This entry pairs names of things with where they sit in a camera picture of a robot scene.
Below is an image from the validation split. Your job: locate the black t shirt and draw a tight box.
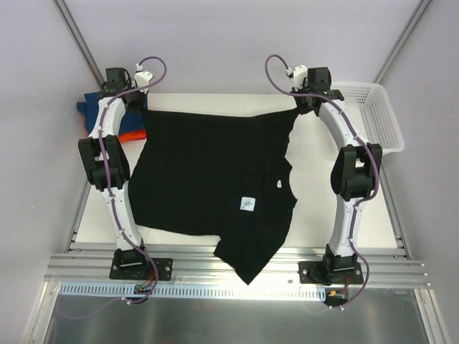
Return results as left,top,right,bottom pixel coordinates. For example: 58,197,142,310
128,108,298,284

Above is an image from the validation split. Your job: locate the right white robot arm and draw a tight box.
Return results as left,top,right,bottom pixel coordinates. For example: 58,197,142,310
290,65,382,285

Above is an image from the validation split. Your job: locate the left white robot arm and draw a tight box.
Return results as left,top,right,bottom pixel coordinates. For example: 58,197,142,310
78,64,153,278

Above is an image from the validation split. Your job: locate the folded blue t shirt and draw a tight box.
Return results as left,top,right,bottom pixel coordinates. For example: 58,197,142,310
76,92,145,135

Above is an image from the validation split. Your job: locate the white perforated plastic basket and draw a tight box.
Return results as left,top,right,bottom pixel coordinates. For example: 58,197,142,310
332,82,404,155

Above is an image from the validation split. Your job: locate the folded orange t shirt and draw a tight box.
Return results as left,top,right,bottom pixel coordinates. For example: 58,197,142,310
119,129,146,143

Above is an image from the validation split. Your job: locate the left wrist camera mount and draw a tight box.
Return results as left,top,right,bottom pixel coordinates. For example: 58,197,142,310
134,64,154,93

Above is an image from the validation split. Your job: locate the aluminium frame rail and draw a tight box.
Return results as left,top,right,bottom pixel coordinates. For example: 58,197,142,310
44,242,433,289

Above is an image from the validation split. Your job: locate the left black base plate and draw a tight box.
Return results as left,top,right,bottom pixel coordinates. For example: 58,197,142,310
109,253,174,281

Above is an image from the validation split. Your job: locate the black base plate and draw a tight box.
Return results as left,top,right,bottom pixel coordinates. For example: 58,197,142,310
298,261,364,286
109,253,174,281

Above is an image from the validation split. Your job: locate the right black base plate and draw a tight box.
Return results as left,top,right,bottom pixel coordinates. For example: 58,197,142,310
298,261,364,286

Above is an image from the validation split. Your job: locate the white slotted cable duct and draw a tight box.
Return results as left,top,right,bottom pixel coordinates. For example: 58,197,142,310
59,282,326,302

